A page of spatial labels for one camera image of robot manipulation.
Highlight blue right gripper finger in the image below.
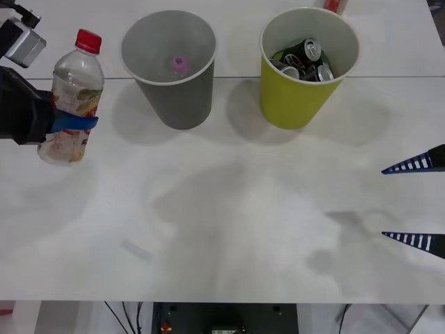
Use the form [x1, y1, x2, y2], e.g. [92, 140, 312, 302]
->
[381, 231, 445, 260]
[381, 143, 445, 175]

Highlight silver-topped drink can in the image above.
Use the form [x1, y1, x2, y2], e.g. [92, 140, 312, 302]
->
[269, 58, 300, 79]
[316, 63, 335, 82]

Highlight yellow-green plastic bin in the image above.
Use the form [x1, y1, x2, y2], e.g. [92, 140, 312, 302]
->
[259, 7, 360, 130]

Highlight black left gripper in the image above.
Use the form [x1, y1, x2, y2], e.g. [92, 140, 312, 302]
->
[0, 65, 99, 145]

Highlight white table leg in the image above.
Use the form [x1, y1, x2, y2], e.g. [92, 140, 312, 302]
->
[12, 300, 42, 334]

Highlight black drink can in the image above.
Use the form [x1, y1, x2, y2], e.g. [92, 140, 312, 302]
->
[291, 37, 323, 62]

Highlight black robot torso base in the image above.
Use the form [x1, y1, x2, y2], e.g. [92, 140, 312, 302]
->
[152, 301, 299, 334]

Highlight dark can with red print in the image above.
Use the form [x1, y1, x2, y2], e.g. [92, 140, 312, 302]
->
[284, 51, 307, 70]

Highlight grey plastic bin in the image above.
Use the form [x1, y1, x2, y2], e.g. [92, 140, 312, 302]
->
[120, 10, 217, 130]

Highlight clear bottle with red cap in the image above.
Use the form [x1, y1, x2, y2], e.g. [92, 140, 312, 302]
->
[37, 29, 105, 167]

